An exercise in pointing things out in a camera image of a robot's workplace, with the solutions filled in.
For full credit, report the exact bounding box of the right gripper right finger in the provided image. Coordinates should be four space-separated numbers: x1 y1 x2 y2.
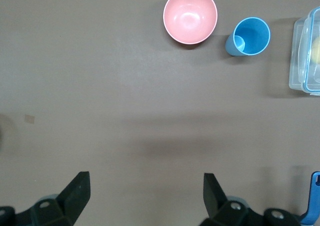
199 172 253 226

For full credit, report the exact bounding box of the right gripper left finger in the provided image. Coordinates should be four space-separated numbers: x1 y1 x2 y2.
17 171 90 226

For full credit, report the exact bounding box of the pink bowl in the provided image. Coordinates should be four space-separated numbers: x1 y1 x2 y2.
162 0 219 46

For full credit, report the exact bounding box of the clear container with blue clips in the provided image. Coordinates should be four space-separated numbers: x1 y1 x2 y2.
288 6 320 97

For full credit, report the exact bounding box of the blue cup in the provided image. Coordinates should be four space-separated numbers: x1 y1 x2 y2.
224 17 272 57

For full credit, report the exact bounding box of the yellow food piece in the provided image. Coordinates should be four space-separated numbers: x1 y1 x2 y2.
311 36 320 64

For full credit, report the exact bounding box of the black pot with blue handle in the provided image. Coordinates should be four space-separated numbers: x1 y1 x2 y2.
298 171 320 226

